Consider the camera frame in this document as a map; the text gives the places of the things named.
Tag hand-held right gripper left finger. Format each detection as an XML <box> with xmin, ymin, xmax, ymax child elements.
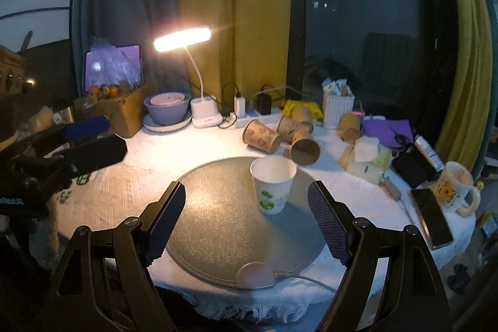
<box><xmin>52</xmin><ymin>180</ymin><xmax>187</xmax><ymax>332</ymax></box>

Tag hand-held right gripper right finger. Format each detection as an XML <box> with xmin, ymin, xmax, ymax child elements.
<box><xmin>307</xmin><ymin>180</ymin><xmax>454</xmax><ymax>332</ymax></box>

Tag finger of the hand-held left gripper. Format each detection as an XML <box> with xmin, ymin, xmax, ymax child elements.
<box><xmin>23</xmin><ymin>115</ymin><xmax>112</xmax><ymax>146</ymax></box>
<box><xmin>49</xmin><ymin>133</ymin><xmax>129</xmax><ymax>178</ymax></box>

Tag white paper cup green print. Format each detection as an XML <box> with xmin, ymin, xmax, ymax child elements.
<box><xmin>250</xmin><ymin>156</ymin><xmax>297</xmax><ymax>216</ymax></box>

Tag metal cup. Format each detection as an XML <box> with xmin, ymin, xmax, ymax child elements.
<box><xmin>58</xmin><ymin>105</ymin><xmax>77</xmax><ymax>125</ymax></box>

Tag brown paper cup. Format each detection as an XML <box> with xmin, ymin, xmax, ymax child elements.
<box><xmin>277</xmin><ymin>115</ymin><xmax>314</xmax><ymax>143</ymax></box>
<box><xmin>290</xmin><ymin>132</ymin><xmax>321</xmax><ymax>166</ymax></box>
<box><xmin>336</xmin><ymin>113</ymin><xmax>362</xmax><ymax>143</ymax></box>
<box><xmin>292</xmin><ymin>105</ymin><xmax>315</xmax><ymax>126</ymax></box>
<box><xmin>242</xmin><ymin>119</ymin><xmax>281</xmax><ymax>154</ymax></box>

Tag cardboard box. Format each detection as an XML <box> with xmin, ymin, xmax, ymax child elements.
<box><xmin>74</xmin><ymin>85</ymin><xmax>147</xmax><ymax>139</ymax></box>

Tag clear bag of oranges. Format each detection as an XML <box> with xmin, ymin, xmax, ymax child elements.
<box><xmin>86</xmin><ymin>36</ymin><xmax>141</xmax><ymax>103</ymax></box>

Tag round grey mat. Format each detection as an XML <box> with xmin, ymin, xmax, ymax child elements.
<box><xmin>167</xmin><ymin>157</ymin><xmax>327</xmax><ymax>288</ymax></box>

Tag pale purple plate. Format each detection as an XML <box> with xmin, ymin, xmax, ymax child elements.
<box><xmin>142</xmin><ymin>110</ymin><xmax>193</xmax><ymax>133</ymax></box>

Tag pale yellow packet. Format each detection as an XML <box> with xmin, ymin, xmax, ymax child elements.
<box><xmin>338</xmin><ymin>143</ymin><xmax>394</xmax><ymax>185</ymax></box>

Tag purple bowl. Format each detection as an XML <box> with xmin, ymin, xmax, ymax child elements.
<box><xmin>143</xmin><ymin>92</ymin><xmax>192</xmax><ymax>125</ymax></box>

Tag pink-rimmed white bowl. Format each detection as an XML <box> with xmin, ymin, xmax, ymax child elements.
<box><xmin>150</xmin><ymin>93</ymin><xmax>186</xmax><ymax>107</ymax></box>

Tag pink round device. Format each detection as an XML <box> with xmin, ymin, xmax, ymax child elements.
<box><xmin>236</xmin><ymin>261</ymin><xmax>276</xmax><ymax>291</ymax></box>

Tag black pouch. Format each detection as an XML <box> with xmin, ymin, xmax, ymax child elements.
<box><xmin>391</xmin><ymin>149</ymin><xmax>439</xmax><ymax>189</ymax></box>

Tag black phone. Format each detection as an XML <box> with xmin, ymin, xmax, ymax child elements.
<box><xmin>410</xmin><ymin>187</ymin><xmax>455</xmax><ymax>250</ymax></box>

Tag purple cloth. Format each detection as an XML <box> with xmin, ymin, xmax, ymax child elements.
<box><xmin>360</xmin><ymin>117</ymin><xmax>415</xmax><ymax>150</ymax></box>

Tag yellow cloth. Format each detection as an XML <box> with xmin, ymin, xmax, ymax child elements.
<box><xmin>281</xmin><ymin>99</ymin><xmax>324</xmax><ymax>121</ymax></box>

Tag white desk lamp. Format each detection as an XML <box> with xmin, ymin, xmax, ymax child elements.
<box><xmin>153</xmin><ymin>26</ymin><xmax>224</xmax><ymax>129</ymax></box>

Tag white woven basket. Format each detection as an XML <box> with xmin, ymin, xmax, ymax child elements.
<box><xmin>322</xmin><ymin>89</ymin><xmax>355</xmax><ymax>129</ymax></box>

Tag white tube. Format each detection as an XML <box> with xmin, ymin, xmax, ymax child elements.
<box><xmin>413</xmin><ymin>135</ymin><xmax>444</xmax><ymax>171</ymax></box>

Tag cream cartoon mug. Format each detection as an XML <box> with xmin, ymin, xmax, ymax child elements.
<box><xmin>434</xmin><ymin>161</ymin><xmax>482</xmax><ymax>217</ymax></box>

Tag white power strip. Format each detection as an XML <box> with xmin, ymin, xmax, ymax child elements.
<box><xmin>222</xmin><ymin>107</ymin><xmax>289</xmax><ymax>129</ymax></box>

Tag white charger plug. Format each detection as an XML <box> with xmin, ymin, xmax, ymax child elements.
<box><xmin>233</xmin><ymin>95</ymin><xmax>247</xmax><ymax>119</ymax></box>

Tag black charger plug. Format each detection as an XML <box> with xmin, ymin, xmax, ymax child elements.
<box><xmin>257</xmin><ymin>93</ymin><xmax>273</xmax><ymax>115</ymax></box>

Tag packets in basket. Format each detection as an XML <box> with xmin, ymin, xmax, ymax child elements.
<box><xmin>321</xmin><ymin>77</ymin><xmax>355</xmax><ymax>98</ymax></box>

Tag white cable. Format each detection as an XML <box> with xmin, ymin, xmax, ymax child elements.
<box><xmin>272</xmin><ymin>270</ymin><xmax>337</xmax><ymax>294</ymax></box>

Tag black cable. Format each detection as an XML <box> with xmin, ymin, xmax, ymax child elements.
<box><xmin>218</xmin><ymin>83</ymin><xmax>242</xmax><ymax>129</ymax></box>

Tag black window frame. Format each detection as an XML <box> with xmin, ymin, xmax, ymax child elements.
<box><xmin>285</xmin><ymin>0</ymin><xmax>307</xmax><ymax>92</ymax></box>

